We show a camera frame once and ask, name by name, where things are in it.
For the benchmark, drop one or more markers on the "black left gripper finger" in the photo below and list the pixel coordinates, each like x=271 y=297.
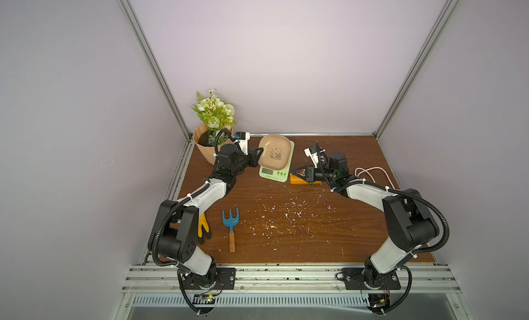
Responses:
x=256 y=152
x=253 y=160

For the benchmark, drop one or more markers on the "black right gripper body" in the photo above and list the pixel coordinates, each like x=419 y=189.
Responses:
x=308 y=173

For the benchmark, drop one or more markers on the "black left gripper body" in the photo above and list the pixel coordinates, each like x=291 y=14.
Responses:
x=240 y=164

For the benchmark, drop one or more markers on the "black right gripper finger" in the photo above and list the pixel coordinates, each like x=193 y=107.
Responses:
x=301 y=175
x=299 y=169

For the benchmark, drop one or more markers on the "orange power strip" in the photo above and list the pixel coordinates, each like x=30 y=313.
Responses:
x=295 y=180

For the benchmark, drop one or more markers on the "green electronic kitchen scale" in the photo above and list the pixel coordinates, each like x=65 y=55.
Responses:
x=279 y=176

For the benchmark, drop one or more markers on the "beige panda scale bowl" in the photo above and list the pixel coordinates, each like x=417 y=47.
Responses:
x=276 y=152

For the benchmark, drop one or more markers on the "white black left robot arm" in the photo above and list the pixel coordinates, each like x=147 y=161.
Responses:
x=173 y=240

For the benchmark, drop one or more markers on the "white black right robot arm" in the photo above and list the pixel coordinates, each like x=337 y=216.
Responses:
x=414 y=225

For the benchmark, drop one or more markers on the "beige flower pot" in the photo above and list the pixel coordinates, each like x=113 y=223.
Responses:
x=204 y=148

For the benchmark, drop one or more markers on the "green white artificial flowers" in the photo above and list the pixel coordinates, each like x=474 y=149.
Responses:
x=215 y=114

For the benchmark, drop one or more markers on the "right controller circuit board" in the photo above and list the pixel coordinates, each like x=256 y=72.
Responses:
x=378 y=303

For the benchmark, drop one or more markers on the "controller circuit board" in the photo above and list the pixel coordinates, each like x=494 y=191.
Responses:
x=378 y=303
x=204 y=301

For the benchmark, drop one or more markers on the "left controller circuit board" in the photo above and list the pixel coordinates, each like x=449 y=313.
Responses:
x=204 y=301

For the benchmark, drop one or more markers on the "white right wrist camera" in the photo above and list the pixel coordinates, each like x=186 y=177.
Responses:
x=317 y=156

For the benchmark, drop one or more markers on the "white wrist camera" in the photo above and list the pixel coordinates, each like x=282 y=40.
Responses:
x=317 y=156
x=242 y=139

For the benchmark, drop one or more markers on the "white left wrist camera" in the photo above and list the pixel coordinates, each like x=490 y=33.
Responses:
x=242 y=139

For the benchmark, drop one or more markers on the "blue garden fork wooden handle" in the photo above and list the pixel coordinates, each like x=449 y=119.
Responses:
x=230 y=222

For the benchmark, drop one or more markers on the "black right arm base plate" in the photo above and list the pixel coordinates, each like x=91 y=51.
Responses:
x=368 y=279

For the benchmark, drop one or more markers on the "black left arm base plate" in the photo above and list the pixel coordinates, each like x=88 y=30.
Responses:
x=218 y=278

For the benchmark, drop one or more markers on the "aluminium front rail frame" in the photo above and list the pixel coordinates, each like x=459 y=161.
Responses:
x=298 y=278

